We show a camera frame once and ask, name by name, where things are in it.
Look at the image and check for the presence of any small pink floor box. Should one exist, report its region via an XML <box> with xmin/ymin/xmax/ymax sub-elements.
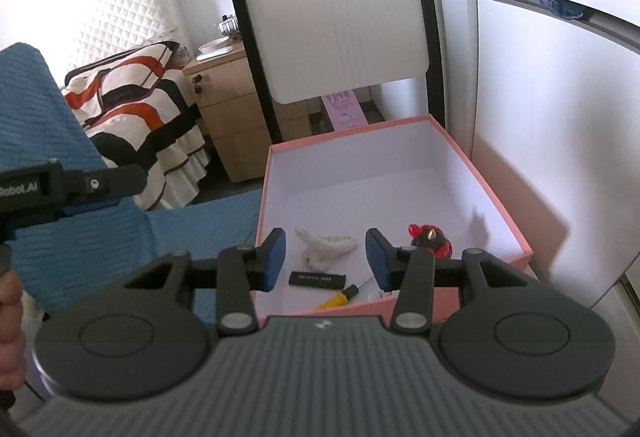
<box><xmin>320</xmin><ymin>89</ymin><xmax>374</xmax><ymax>134</ymax></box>

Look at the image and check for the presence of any person's left hand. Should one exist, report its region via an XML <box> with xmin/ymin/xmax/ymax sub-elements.
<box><xmin>0</xmin><ymin>274</ymin><xmax>27</xmax><ymax>389</ymax></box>

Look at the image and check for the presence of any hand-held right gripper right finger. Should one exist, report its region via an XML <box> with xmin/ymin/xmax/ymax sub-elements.
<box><xmin>365</xmin><ymin>227</ymin><xmax>532</xmax><ymax>333</ymax></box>

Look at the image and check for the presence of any blue knitted blanket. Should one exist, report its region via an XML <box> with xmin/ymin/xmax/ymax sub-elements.
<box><xmin>0</xmin><ymin>42</ymin><xmax>264</xmax><ymax>319</ymax></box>

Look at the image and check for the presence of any black rectangular bar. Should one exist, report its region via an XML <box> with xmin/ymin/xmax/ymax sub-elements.
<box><xmin>288</xmin><ymin>270</ymin><xmax>347</xmax><ymax>292</ymax></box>

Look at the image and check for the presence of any pink cardboard box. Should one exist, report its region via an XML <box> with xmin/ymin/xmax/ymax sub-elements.
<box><xmin>254</xmin><ymin>114</ymin><xmax>534</xmax><ymax>326</ymax></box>

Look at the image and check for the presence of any striped orange black blanket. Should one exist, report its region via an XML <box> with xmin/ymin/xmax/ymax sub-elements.
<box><xmin>62</xmin><ymin>41</ymin><xmax>211</xmax><ymax>211</ymax></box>

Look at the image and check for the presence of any white chair with black frame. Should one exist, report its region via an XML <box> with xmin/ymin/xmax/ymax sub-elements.
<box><xmin>222</xmin><ymin>0</ymin><xmax>447</xmax><ymax>148</ymax></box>

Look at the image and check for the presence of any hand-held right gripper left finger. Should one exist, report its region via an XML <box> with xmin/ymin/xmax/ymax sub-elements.
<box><xmin>122</xmin><ymin>227</ymin><xmax>288</xmax><ymax>337</ymax></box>

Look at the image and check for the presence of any white quilted headboard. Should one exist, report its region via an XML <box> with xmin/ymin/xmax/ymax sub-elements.
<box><xmin>65</xmin><ymin>0</ymin><xmax>192</xmax><ymax>74</ymax></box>

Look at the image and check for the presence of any wooden drawer cabinet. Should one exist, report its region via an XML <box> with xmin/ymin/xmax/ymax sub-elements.
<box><xmin>182</xmin><ymin>39</ymin><xmax>312</xmax><ymax>184</ymax></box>

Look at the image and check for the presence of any glass ribbed bowl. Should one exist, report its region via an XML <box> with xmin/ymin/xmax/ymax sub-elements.
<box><xmin>217</xmin><ymin>14</ymin><xmax>244</xmax><ymax>38</ymax></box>

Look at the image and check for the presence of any red and black toy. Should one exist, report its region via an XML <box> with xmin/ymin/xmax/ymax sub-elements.
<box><xmin>408</xmin><ymin>222</ymin><xmax>454</xmax><ymax>261</ymax></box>

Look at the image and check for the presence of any white dish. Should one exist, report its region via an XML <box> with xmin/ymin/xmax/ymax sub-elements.
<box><xmin>197</xmin><ymin>37</ymin><xmax>234</xmax><ymax>56</ymax></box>

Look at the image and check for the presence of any yellow handled screwdriver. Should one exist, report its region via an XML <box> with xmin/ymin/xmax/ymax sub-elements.
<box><xmin>313</xmin><ymin>274</ymin><xmax>376</xmax><ymax>311</ymax></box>

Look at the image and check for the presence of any white starfish toy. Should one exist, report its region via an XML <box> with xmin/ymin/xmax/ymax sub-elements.
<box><xmin>294</xmin><ymin>226</ymin><xmax>359</xmax><ymax>273</ymax></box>

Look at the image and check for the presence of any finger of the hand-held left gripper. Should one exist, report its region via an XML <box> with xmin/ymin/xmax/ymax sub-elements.
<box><xmin>61</xmin><ymin>163</ymin><xmax>152</xmax><ymax>218</ymax></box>

